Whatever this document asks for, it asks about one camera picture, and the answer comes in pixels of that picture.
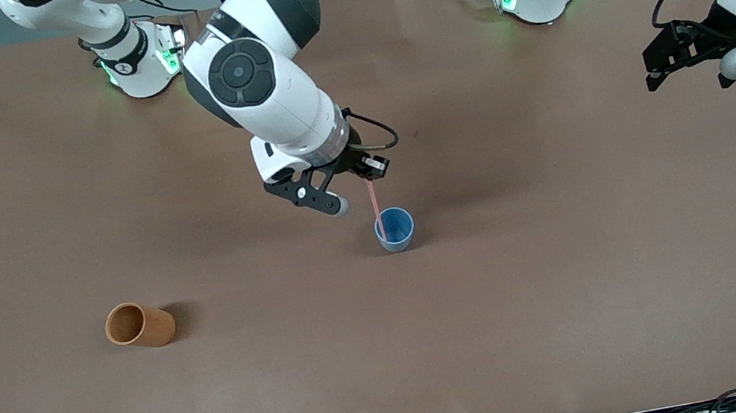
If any pink chopstick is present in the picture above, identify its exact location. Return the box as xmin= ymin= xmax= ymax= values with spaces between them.
xmin=366 ymin=178 xmax=389 ymax=242

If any blue plastic cup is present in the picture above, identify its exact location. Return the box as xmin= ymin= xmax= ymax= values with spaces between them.
xmin=371 ymin=204 xmax=419 ymax=256

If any brown cylindrical cup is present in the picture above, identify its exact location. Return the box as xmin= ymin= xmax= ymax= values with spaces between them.
xmin=101 ymin=294 xmax=180 ymax=356

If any brown table cover sheet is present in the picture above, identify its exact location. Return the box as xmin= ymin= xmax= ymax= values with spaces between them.
xmin=0 ymin=0 xmax=736 ymax=413

